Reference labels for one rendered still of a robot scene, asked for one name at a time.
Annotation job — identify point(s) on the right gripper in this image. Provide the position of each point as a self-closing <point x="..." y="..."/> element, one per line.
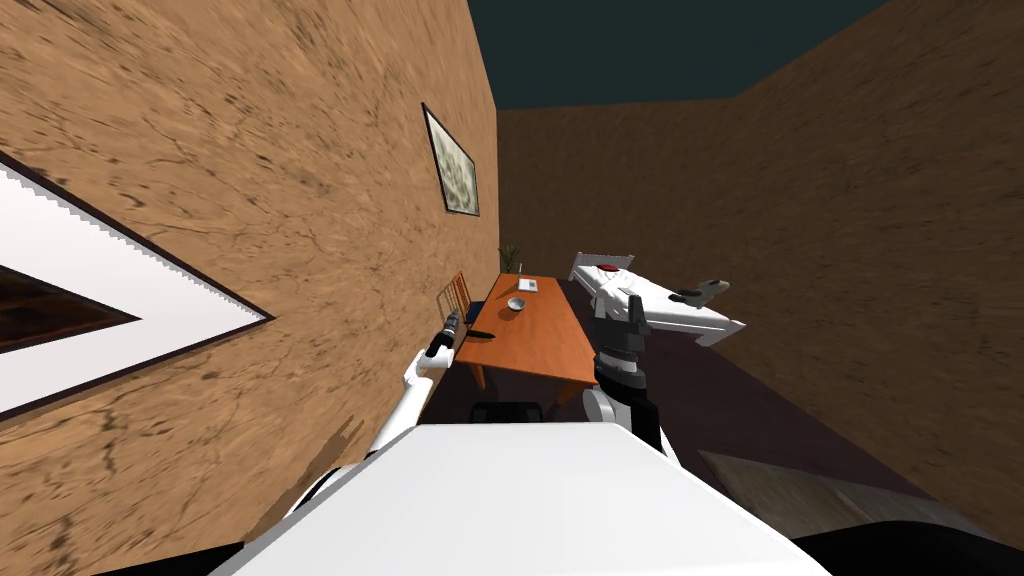
<point x="620" y="330"/>

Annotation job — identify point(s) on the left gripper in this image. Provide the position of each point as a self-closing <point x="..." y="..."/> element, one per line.
<point x="448" y="330"/>

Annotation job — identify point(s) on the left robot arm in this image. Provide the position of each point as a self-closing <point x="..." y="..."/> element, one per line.
<point x="410" y="400"/>

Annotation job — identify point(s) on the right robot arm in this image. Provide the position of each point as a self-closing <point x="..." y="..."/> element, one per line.
<point x="620" y="376"/>

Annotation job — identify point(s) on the black flat object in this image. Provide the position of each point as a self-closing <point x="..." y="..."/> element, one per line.
<point x="480" y="334"/>

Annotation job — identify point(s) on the wooden slatted chair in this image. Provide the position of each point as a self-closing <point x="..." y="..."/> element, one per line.
<point x="458" y="294"/>

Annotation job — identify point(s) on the white bed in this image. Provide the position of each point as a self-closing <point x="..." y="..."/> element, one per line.
<point x="656" y="304"/>

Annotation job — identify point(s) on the grey bowl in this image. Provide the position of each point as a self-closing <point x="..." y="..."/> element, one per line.
<point x="517" y="304"/>

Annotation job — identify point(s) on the orange wooden table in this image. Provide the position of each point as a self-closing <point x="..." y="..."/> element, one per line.
<point x="536" y="336"/>

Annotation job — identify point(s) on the white book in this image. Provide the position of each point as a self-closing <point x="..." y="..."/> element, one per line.
<point x="527" y="284"/>

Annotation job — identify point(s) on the green potted plant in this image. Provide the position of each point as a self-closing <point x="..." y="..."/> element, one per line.
<point x="510" y="258"/>

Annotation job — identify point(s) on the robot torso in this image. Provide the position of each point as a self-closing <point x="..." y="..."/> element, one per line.
<point x="520" y="504"/>

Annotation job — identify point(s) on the large white-matted framed picture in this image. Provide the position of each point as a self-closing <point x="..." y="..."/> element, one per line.
<point x="88" y="296"/>

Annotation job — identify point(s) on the dark-framed wall picture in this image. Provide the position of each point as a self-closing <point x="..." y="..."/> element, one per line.
<point x="452" y="164"/>

